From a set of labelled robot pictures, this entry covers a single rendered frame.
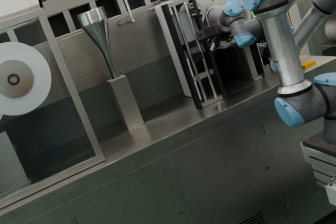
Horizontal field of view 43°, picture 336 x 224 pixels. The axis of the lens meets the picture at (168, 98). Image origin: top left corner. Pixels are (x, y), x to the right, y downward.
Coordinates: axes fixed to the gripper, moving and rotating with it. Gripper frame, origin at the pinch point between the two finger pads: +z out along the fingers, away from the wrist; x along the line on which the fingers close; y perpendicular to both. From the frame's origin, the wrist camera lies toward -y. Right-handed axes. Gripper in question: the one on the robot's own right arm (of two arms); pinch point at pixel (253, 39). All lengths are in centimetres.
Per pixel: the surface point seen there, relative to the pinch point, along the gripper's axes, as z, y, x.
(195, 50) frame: -12.6, 9.0, 39.8
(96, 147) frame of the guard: -25, -12, 104
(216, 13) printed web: 11.6, 19.6, 11.2
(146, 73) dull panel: 30, 0, 56
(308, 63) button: -29.0, -16.6, -9.0
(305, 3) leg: 46, 0, -74
